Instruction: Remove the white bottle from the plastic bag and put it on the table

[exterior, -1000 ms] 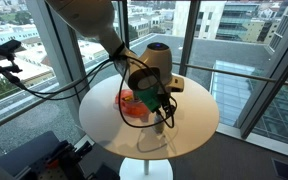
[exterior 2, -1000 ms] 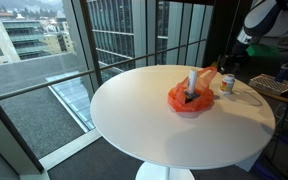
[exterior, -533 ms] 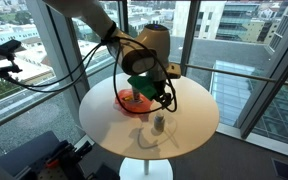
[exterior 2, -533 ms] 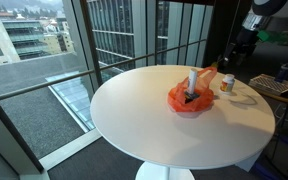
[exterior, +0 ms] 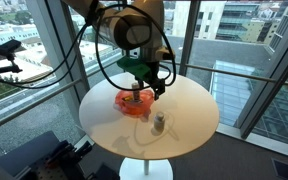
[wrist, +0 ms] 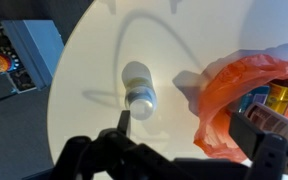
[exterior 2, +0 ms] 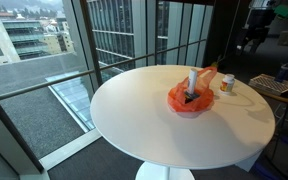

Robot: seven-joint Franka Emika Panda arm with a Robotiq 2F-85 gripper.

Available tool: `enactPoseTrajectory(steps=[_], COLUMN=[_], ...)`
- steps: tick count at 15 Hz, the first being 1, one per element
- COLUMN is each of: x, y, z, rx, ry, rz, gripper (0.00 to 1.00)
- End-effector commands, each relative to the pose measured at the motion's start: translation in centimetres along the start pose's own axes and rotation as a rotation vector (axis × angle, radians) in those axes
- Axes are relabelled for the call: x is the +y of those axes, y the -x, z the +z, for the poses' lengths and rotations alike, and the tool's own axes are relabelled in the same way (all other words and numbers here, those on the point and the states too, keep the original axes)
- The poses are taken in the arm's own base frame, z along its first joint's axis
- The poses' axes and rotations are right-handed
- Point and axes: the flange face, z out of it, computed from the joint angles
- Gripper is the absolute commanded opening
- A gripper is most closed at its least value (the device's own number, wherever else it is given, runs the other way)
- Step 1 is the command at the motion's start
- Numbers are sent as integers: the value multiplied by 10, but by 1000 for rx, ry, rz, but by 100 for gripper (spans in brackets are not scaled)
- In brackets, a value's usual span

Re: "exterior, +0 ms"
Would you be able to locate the black camera on stand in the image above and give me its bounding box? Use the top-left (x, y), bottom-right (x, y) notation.
top-left (0, 39), bottom-right (23, 79)

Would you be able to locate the orange plastic bag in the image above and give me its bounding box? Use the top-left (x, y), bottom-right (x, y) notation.
top-left (113, 88), bottom-right (156, 118)

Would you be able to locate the metal window railing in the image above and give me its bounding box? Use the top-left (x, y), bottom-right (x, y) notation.
top-left (160, 60), bottom-right (288, 89)
top-left (0, 54), bottom-right (122, 135)

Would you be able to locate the white table pedestal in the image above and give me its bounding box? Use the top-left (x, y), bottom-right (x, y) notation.
top-left (118, 157), bottom-right (174, 180)

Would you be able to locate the grey window frame post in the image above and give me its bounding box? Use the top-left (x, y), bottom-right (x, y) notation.
top-left (238, 33), bottom-right (288, 139)
top-left (25, 0), bottom-right (90, 101)
top-left (178, 0), bottom-right (200, 77)

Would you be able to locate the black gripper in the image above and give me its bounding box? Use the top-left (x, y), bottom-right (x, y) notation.
top-left (146, 61), bottom-right (167, 101)

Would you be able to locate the tall white tube with barcode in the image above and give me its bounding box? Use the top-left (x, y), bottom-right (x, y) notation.
top-left (131, 81), bottom-right (142, 103)

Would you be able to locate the white bottle with blue label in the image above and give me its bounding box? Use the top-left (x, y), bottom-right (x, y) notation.
top-left (153, 111), bottom-right (166, 133)

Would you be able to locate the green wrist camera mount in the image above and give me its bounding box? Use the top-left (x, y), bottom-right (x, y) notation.
top-left (116, 55), bottom-right (153, 84)

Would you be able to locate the black clamp equipment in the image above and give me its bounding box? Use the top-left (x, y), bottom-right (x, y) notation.
top-left (33, 139), bottom-right (95, 180)

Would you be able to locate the black hanging cable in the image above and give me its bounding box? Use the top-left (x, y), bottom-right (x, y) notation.
top-left (0, 19), bottom-right (93, 90)

